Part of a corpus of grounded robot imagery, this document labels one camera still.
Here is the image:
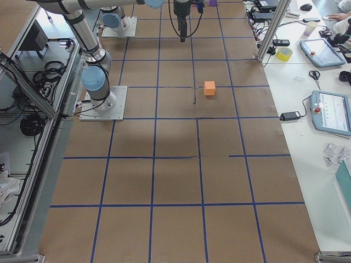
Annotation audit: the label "black electronics box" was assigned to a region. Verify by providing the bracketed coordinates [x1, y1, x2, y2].
[19, 20, 48, 58]

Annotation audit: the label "orange foam cube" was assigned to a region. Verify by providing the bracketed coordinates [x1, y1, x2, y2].
[203, 81, 216, 96]

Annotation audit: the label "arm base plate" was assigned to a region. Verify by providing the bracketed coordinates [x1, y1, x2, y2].
[102, 14, 138, 38]
[79, 85, 128, 121]

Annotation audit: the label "purple block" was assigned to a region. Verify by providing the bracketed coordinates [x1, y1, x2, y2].
[208, 0, 217, 7]

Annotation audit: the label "aluminium frame post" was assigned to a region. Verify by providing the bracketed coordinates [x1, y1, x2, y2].
[256, 0, 290, 62]

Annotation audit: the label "brown paper mat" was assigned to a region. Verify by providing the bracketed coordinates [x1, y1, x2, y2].
[39, 1, 319, 262]

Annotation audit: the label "lower teach pendant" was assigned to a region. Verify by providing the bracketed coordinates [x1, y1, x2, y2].
[310, 90, 350, 136]

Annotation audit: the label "person's hand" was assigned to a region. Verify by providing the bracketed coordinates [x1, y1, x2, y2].
[328, 13, 349, 21]

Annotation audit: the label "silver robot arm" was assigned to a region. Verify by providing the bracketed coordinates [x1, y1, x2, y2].
[36, 1, 165, 108]
[99, 1, 191, 43]

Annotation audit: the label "white paper cup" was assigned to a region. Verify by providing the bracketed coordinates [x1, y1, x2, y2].
[303, 21, 318, 37]

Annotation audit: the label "black power adapter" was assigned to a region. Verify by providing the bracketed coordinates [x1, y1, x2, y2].
[279, 111, 301, 121]

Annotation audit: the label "teach pendant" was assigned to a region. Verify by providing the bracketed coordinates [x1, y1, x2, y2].
[310, 90, 350, 136]
[299, 38, 346, 67]

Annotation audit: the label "black round object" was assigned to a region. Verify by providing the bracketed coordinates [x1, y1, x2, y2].
[338, 71, 351, 84]

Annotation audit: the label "black power brick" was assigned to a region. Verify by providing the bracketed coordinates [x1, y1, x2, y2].
[251, 13, 274, 22]

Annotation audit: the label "bag of screws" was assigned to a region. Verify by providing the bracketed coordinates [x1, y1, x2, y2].
[323, 142, 350, 166]

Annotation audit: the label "black coiled cable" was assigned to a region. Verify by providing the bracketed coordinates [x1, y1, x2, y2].
[20, 113, 44, 137]

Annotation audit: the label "upper teach pendant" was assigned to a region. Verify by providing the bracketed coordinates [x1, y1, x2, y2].
[299, 38, 346, 67]

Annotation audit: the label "black remote control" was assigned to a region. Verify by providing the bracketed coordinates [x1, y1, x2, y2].
[272, 39, 290, 47]

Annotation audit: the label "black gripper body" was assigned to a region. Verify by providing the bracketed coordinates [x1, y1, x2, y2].
[173, 1, 191, 31]

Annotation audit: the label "teal board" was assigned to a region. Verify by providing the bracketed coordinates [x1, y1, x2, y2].
[335, 161, 351, 210]

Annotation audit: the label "black handled scissors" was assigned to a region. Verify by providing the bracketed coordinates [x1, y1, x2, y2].
[309, 70, 321, 90]

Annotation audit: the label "yellow tape roll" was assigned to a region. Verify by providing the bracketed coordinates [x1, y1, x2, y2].
[276, 47, 293, 62]

